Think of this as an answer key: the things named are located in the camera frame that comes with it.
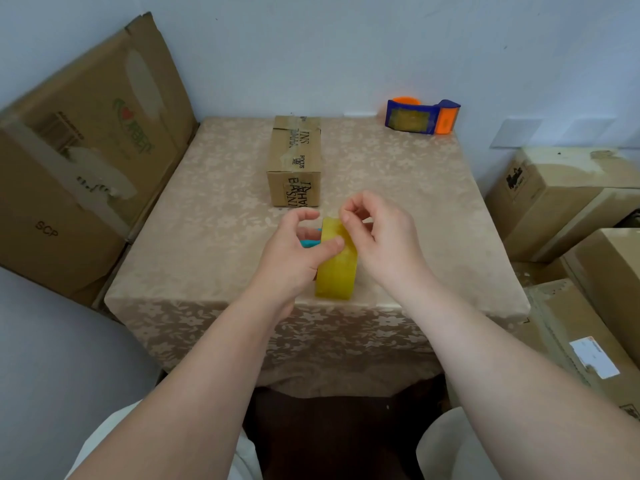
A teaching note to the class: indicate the person's left hand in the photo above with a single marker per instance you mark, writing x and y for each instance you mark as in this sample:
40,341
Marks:
282,259

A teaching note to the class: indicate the person's right hand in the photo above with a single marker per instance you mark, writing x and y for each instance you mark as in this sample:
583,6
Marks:
390,244

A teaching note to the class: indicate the person's left middle finger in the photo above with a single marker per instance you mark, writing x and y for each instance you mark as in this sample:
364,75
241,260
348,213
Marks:
311,233

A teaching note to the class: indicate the person's right thumb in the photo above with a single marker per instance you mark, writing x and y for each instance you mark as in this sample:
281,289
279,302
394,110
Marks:
354,228

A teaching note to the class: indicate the person's left thumb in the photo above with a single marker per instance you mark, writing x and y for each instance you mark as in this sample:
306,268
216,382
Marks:
327,250

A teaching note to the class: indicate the yellow packing tape roll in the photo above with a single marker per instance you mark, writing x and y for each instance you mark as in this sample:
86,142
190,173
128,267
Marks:
337,274

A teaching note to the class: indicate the person's left forearm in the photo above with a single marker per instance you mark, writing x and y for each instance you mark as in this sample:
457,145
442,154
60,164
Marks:
200,384

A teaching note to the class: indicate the person's right forearm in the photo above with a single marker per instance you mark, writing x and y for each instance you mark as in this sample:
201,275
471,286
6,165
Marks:
500,384

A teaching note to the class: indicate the teal plastic tool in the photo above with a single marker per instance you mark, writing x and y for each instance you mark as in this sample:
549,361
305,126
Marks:
309,243

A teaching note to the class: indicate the small taped cardboard box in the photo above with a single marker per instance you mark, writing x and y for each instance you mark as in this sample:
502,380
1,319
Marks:
294,159

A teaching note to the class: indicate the beige floral tablecloth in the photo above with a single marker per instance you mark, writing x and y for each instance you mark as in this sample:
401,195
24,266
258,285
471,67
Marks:
210,229

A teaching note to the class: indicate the blue orange tape dispenser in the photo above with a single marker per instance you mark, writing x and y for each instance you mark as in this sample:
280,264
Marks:
415,118

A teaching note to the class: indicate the dark brown fabric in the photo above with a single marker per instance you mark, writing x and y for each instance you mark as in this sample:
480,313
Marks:
340,434

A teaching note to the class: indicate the cardboard box with black print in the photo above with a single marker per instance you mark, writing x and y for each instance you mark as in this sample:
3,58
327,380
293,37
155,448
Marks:
550,204

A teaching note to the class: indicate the large worn cardboard box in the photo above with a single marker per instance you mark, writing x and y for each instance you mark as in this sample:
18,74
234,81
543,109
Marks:
85,169

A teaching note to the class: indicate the cardboard box with white label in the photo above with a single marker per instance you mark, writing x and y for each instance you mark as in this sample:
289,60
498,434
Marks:
575,339

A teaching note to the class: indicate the plain brown cardboard box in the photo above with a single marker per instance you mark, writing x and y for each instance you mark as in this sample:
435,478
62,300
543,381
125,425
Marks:
610,284

